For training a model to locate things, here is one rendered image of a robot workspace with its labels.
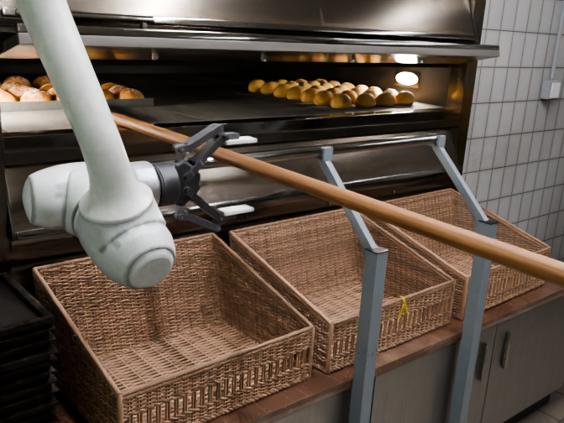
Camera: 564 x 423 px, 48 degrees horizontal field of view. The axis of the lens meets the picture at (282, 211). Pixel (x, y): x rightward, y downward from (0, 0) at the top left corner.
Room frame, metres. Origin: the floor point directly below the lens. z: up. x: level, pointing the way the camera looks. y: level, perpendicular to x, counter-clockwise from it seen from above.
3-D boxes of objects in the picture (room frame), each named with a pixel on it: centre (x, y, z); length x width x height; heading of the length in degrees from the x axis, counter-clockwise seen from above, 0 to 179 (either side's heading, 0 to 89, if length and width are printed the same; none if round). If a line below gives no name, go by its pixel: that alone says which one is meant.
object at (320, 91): (2.77, -0.18, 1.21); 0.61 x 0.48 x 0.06; 40
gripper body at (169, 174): (1.09, 0.19, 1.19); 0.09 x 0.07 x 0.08; 130
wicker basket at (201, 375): (1.48, 0.26, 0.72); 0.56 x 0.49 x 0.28; 131
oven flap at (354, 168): (2.06, -0.02, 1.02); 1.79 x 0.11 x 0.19; 130
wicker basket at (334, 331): (1.86, -0.20, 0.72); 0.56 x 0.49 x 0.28; 131
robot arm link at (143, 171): (1.04, 0.25, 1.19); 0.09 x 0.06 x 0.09; 40
